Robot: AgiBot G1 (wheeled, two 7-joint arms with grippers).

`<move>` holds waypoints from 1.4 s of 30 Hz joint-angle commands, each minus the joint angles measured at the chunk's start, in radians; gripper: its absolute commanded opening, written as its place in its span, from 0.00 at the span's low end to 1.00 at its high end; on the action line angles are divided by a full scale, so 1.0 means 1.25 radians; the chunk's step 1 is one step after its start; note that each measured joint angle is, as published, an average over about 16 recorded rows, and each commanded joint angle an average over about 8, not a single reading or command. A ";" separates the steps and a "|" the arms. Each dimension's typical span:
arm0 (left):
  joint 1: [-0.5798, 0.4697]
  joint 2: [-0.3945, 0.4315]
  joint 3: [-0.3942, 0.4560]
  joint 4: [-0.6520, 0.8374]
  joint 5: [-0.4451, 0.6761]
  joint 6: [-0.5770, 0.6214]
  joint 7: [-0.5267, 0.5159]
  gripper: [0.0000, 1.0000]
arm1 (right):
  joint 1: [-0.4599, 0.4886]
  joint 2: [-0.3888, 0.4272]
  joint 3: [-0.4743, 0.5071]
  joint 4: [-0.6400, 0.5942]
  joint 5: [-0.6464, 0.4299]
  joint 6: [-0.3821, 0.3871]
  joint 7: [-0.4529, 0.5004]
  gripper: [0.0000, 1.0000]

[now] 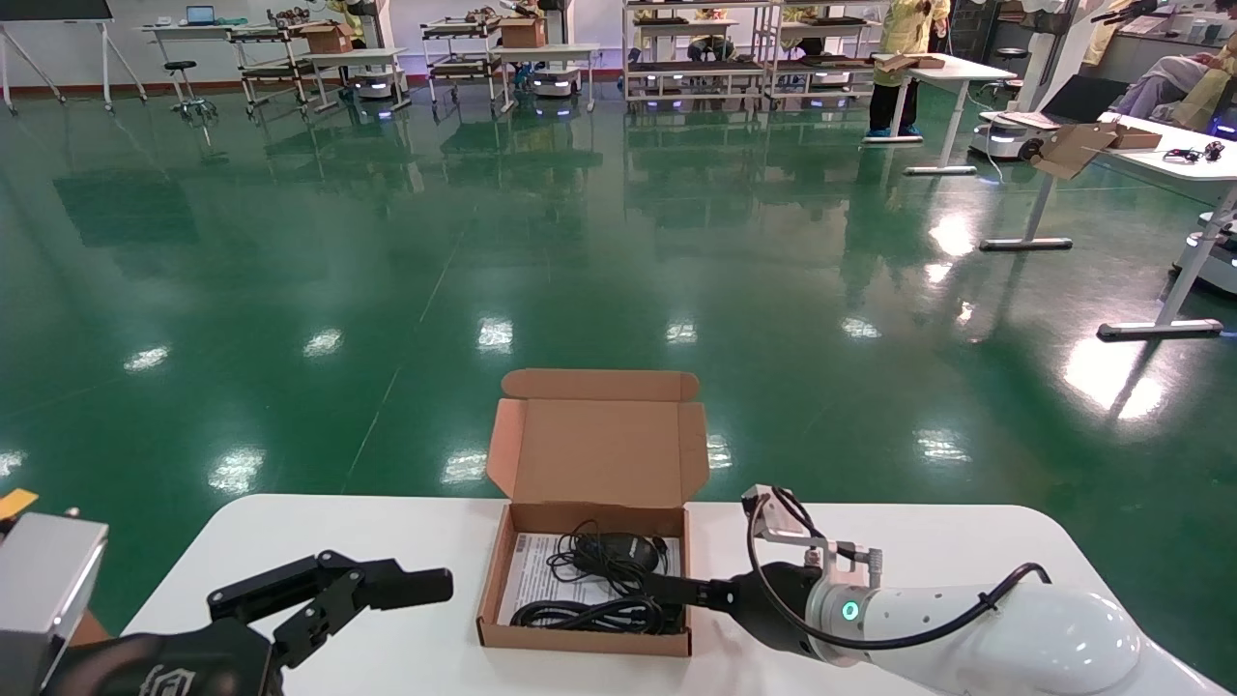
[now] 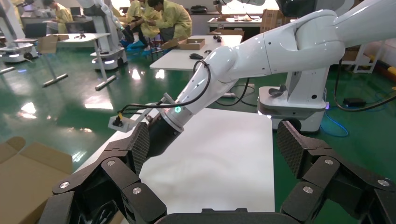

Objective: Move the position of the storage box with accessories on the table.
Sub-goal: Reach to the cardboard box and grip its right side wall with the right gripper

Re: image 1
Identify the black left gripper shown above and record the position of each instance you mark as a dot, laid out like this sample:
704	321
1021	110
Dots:
155	667

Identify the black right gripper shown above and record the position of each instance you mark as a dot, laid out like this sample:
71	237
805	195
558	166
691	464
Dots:
773	604

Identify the brown cardboard storage box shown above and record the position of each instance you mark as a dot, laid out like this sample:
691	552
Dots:
599	449

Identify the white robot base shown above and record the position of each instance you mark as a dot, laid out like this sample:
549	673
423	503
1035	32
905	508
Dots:
1213	261

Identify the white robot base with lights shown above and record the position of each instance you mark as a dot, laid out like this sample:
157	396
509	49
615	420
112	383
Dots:
375	85

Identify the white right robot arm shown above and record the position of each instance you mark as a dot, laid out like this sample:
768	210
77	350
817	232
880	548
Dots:
1015	643

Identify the white printed paper manual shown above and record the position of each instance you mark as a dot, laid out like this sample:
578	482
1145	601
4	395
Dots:
532	570

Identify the small yellow tag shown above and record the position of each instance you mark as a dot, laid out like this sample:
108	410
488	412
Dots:
14	503

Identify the white metal shelf rack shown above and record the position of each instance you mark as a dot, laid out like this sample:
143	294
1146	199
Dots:
807	64
696	68

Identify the white robot with column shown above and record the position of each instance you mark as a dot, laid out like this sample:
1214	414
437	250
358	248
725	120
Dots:
556	82

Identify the metal shelf cart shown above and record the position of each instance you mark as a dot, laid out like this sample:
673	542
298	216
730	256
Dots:
464	66
271	70

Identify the black round stool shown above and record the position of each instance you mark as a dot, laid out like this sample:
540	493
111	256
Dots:
179	68

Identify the seated person behind rack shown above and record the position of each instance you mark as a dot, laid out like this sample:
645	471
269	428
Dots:
713	43

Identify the tall white wheeled robot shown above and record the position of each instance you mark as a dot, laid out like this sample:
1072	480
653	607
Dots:
1005	135

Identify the flat cardboard pieces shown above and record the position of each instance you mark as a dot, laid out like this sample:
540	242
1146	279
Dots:
923	63

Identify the person in yellow coat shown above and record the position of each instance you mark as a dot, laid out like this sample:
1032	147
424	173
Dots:
904	39
346	19

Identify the white table with laptop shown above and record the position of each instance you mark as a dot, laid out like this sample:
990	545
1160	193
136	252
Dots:
174	29

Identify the white table with T-legs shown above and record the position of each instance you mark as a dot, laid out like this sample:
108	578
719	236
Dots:
971	72

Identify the open laptop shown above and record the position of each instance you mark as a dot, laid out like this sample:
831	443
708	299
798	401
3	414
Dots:
201	14

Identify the large white table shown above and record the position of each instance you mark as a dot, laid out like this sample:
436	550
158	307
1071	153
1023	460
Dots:
1145	159

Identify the black board on stand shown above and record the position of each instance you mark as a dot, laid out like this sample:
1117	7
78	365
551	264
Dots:
48	8

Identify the seated person in grey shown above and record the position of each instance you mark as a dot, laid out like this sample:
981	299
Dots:
1160	82

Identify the grey counter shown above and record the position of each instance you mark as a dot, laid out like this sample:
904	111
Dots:
1160	43

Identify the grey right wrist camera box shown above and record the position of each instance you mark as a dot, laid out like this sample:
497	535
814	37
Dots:
783	522

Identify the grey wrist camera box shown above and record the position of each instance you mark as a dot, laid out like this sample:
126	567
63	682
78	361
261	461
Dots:
783	522
43	580

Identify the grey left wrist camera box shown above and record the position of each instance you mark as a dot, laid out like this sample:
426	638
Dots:
43	580

